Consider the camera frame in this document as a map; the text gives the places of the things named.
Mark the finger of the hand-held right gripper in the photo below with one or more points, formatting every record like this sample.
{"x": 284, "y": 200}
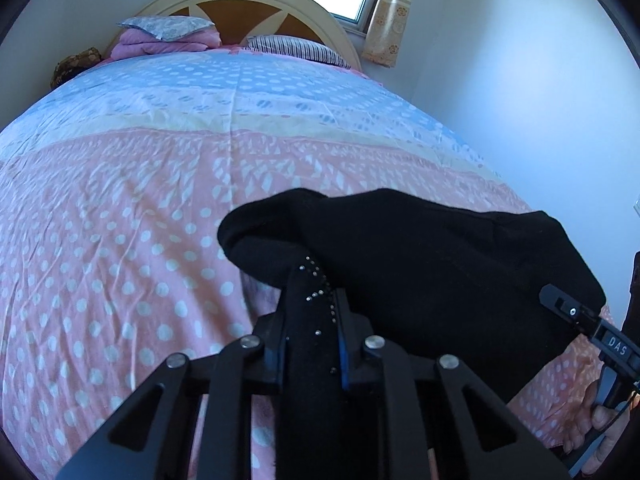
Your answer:
{"x": 562, "y": 305}

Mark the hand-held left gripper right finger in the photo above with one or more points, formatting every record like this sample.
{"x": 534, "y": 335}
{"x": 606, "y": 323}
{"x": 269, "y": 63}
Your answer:
{"x": 343, "y": 360}

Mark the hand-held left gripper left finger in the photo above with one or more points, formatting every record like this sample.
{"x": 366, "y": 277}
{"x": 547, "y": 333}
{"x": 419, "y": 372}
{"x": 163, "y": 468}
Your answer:
{"x": 281, "y": 355}

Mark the black pants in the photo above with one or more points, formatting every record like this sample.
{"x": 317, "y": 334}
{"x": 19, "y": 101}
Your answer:
{"x": 425, "y": 270}

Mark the person's right hand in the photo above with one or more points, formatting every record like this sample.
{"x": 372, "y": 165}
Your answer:
{"x": 607, "y": 425}

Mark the pink and blue dotted bedspread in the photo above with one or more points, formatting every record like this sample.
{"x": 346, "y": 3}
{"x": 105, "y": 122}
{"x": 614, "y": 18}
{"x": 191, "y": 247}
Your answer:
{"x": 150, "y": 185}

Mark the striped pillow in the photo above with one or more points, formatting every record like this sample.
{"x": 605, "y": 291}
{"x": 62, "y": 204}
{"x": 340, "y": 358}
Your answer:
{"x": 300, "y": 50}

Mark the yellow patterned curtain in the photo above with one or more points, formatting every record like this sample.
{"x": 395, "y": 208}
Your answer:
{"x": 390, "y": 20}

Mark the folded pink blanket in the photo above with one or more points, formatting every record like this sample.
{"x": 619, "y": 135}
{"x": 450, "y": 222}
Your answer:
{"x": 145, "y": 47}

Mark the blue floral pillow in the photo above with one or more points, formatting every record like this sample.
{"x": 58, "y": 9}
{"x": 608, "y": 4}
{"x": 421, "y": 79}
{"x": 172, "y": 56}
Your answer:
{"x": 165, "y": 27}

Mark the cream wooden headboard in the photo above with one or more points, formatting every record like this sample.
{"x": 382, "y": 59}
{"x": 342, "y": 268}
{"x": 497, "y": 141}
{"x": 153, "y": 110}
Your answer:
{"x": 280, "y": 2}

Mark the brown patterned bag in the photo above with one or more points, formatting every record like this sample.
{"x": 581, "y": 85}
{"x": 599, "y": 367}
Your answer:
{"x": 75, "y": 62}

